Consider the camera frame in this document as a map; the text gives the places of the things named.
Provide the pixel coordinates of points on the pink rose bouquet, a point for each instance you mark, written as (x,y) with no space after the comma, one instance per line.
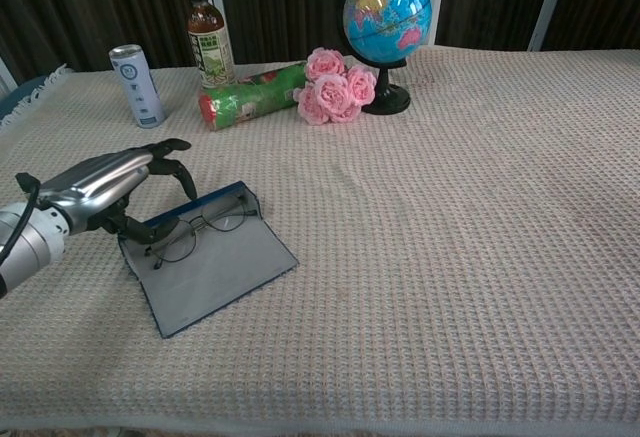
(330,92)

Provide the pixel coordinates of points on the blue globe on black stand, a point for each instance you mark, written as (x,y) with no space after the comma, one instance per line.
(387,7)

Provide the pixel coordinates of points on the thin black frame eyeglasses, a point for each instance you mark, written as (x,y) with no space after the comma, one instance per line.
(225,219)

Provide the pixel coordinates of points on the green floral wrapped tube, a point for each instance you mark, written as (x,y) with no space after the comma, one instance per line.
(250,97)

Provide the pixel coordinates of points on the beige waffle tablecloth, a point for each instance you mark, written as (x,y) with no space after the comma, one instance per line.
(400,257)

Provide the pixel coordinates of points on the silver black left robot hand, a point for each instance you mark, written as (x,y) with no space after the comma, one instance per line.
(95,182)

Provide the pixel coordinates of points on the dark blue glasses case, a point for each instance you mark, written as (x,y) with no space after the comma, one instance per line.
(225,272)

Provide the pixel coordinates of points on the blue padded table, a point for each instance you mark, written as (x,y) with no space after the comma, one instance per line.
(12,99)

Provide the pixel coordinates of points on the white drink can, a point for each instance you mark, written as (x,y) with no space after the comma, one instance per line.
(137,87)

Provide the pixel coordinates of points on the brown tea bottle green label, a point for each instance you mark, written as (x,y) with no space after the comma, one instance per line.
(210,42)

